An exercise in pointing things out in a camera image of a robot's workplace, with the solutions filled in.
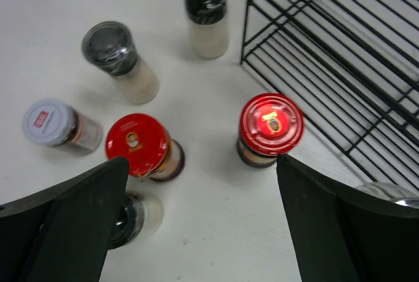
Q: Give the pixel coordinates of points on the orange label jar red lid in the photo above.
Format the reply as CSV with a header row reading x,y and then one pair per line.
x,y
148,147

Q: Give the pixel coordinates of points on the dark sauce jar red lid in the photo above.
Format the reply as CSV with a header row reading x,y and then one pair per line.
x,y
270,125

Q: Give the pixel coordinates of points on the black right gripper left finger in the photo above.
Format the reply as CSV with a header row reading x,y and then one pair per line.
x,y
62,233

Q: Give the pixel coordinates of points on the black pump cap salt bottle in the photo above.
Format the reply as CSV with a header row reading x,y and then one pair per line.
x,y
208,27

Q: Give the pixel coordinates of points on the black knob cap salt bottle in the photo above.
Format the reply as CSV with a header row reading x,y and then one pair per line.
x,y
140,216

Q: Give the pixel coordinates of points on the round glass jar metal rim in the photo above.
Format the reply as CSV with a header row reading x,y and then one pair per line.
x,y
390,192

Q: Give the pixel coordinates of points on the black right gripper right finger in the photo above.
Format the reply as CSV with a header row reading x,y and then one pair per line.
x,y
340,233

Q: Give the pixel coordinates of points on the black wire rack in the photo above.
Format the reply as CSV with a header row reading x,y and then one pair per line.
x,y
352,68

